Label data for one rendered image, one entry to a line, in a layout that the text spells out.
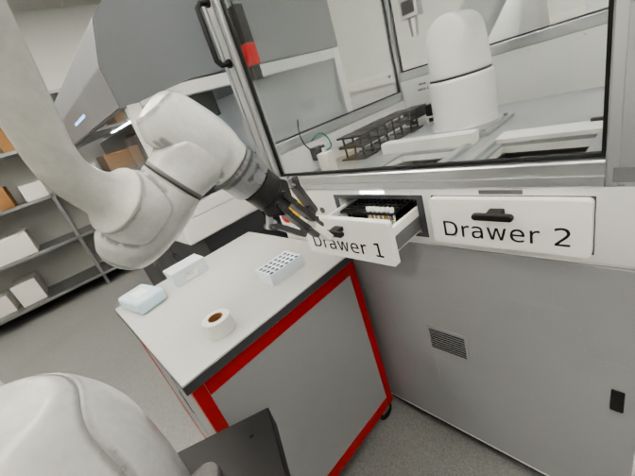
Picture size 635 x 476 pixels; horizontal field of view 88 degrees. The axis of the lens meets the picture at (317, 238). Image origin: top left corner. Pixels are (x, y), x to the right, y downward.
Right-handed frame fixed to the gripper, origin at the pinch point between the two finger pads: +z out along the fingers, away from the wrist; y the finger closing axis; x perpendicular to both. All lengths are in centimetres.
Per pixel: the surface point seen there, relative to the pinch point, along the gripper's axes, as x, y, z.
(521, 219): -35.5, 13.2, 14.2
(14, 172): 422, 0, -58
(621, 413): -52, -11, 52
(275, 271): 20.3, -10.6, 8.5
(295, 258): 19.9, -4.4, 12.9
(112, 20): 80, 45, -53
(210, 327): 16.2, -29.9, -5.1
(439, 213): -19.4, 13.4, 13.9
